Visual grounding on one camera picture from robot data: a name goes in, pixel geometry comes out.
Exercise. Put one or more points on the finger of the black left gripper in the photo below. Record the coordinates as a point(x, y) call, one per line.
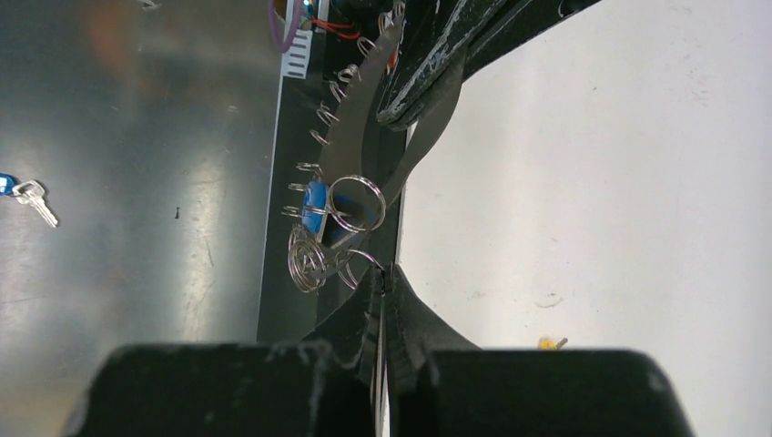
point(437, 33)

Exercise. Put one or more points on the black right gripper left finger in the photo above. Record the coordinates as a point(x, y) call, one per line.
point(320, 385)

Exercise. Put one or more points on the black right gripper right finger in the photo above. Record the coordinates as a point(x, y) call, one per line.
point(441, 384)

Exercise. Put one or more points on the large steel keyring plate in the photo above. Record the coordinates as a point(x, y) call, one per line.
point(340, 162)

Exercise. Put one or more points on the blue key tag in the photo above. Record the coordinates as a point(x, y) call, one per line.
point(317, 219)

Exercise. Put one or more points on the loose silver key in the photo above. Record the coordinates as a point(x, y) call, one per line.
point(32, 193)

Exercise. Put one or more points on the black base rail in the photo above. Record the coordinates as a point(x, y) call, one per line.
point(290, 306)

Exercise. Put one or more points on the metal base plate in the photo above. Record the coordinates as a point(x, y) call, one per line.
point(151, 125)

